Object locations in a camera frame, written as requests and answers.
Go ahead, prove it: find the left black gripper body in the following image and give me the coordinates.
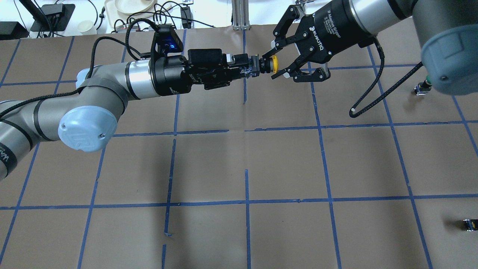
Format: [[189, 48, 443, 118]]
[[149, 48, 244, 96]]

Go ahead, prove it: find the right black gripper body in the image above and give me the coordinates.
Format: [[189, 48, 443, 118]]
[[273, 0, 373, 83]]

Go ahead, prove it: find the yellow push button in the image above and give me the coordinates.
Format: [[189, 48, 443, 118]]
[[240, 55, 279, 78]]

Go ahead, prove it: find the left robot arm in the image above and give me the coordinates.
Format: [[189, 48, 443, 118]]
[[0, 48, 258, 179]]

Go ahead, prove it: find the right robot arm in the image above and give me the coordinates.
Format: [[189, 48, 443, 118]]
[[264, 0, 477, 96]]

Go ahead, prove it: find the red push button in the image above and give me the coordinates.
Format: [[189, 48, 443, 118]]
[[414, 76, 432, 96]]

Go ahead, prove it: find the green push button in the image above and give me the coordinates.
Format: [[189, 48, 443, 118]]
[[462, 219, 478, 232]]

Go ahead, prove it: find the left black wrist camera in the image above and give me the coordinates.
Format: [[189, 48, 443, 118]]
[[150, 25, 184, 61]]

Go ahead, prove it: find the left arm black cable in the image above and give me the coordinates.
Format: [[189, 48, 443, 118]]
[[0, 18, 161, 120]]

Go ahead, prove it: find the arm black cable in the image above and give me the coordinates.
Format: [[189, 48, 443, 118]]
[[0, 18, 161, 120], [349, 35, 424, 118]]

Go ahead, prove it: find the aluminium frame post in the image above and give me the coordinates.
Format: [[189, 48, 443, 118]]
[[232, 0, 251, 31]]

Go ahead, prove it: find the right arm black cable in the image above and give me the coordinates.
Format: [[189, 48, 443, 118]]
[[349, 35, 424, 118]]

